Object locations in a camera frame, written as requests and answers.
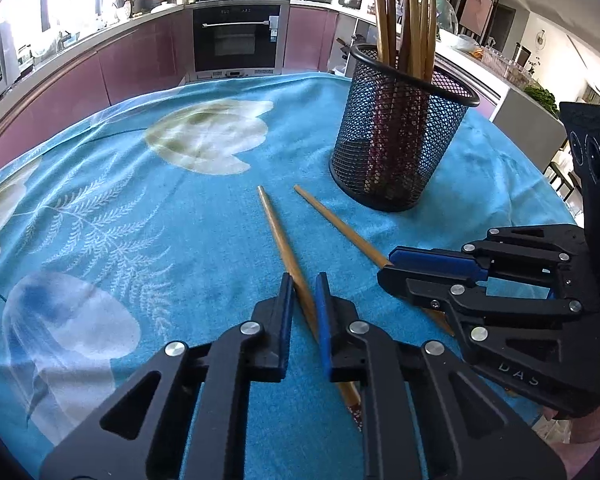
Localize person's right hand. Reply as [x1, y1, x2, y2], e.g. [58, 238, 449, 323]
[540, 400, 600, 446]

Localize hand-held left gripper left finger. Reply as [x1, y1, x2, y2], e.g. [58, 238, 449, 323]
[39, 272, 295, 480]

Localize black mesh utensil holder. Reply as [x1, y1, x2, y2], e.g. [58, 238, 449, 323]
[328, 43, 481, 212]

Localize bundle of wooden chopsticks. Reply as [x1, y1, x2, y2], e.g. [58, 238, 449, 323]
[362, 0, 438, 196]

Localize white kitchen island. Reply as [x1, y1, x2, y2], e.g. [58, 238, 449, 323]
[432, 40, 567, 173]

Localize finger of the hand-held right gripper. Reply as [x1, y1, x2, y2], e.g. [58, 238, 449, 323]
[389, 223, 590, 287]
[377, 266, 600, 420]

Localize blue floral tablecloth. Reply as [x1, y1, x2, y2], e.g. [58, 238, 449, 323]
[0, 71, 581, 480]

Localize red-handled wooden chopstick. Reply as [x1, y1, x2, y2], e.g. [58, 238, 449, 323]
[293, 184, 456, 337]
[257, 185, 365, 432]

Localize green leafy vegetables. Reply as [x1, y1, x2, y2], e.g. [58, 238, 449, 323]
[524, 84, 557, 112]

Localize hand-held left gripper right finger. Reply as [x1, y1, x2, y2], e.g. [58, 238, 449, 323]
[315, 272, 568, 480]

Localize black built-in oven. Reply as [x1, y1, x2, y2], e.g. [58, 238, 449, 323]
[191, 2, 287, 77]

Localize purple kitchen cabinets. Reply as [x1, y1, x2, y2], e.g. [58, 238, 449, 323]
[0, 2, 498, 171]

